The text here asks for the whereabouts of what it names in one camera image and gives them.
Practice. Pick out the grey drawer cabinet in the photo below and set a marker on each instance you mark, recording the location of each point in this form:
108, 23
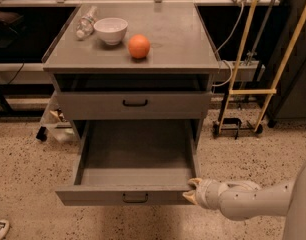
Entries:
180, 59

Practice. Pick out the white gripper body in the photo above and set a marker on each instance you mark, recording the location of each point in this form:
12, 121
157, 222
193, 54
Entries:
207, 193

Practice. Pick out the white shoe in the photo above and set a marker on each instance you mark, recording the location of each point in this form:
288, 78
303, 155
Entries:
4, 228

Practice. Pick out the orange fruit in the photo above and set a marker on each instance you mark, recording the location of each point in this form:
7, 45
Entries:
138, 46

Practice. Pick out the grey drawer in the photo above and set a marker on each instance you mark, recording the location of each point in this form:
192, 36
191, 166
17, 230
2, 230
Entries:
133, 162
133, 105

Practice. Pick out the clear plastic water bottle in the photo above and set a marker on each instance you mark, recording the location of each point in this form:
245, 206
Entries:
85, 26

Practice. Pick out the grey top drawer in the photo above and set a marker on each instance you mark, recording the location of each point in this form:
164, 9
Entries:
133, 105

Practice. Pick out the clear plastic storage bin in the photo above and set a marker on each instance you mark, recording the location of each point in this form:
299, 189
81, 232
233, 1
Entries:
55, 123

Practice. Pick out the grey wall shelf rail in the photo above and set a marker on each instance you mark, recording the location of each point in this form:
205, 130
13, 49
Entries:
245, 72

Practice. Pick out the white ceramic bowl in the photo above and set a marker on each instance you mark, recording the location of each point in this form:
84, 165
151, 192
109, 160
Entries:
111, 30

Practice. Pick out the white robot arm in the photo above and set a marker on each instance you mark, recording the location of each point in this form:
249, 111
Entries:
242, 200

